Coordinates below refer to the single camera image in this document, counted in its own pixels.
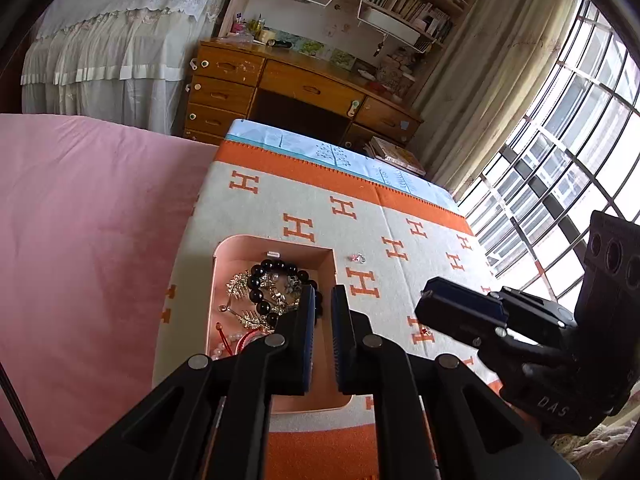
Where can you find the beige curtain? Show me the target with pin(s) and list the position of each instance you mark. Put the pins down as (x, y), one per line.
(495, 64)

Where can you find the pink bed sheet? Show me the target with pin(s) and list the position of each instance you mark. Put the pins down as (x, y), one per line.
(92, 215)

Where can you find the white lace covered furniture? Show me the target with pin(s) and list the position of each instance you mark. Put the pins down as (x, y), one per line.
(123, 61)

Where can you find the pink plastic tray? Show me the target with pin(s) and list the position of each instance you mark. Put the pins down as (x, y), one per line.
(315, 266)

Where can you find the stack of books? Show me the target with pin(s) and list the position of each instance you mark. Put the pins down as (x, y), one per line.
(394, 155)

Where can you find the gold leaf hair comb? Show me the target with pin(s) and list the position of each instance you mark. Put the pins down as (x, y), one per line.
(257, 299)

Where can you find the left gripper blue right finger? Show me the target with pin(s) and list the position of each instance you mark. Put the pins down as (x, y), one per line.
(434, 419)

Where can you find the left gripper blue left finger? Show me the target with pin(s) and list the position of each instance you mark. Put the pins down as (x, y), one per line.
(209, 419)

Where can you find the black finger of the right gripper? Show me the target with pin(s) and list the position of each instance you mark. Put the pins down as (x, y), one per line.
(535, 318)
(461, 313)

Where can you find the wooden desk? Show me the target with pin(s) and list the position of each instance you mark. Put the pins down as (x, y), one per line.
(290, 91)

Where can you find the blue patterned sheet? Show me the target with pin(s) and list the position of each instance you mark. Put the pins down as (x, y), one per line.
(332, 156)

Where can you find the wooden bookshelf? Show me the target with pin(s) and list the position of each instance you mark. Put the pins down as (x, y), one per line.
(366, 29)

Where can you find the orange grey H blanket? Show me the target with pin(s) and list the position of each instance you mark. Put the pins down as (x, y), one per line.
(380, 244)

